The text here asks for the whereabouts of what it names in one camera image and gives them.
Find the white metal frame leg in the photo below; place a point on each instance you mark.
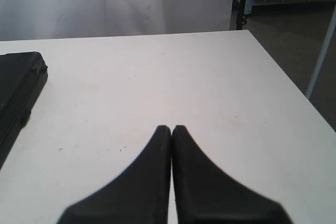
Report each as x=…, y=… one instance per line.
x=322, y=55

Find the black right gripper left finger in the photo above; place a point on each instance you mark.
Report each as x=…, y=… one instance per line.
x=140, y=194

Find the white cloth backdrop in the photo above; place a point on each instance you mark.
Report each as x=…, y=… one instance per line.
x=47, y=19

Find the black plastic tool case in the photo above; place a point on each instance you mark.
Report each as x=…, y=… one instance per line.
x=23, y=77

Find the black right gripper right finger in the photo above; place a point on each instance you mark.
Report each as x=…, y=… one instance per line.
x=206, y=194

